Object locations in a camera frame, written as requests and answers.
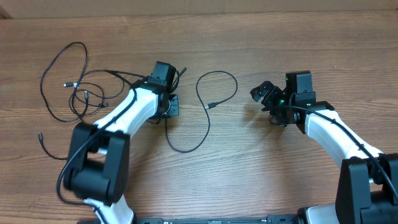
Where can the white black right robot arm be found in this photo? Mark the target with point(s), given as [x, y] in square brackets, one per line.
[367, 186]

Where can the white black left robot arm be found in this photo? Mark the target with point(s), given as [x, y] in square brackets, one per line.
[97, 165]

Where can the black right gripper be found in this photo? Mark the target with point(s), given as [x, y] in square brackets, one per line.
[275, 97]

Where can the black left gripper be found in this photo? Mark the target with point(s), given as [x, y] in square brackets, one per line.
[173, 106]

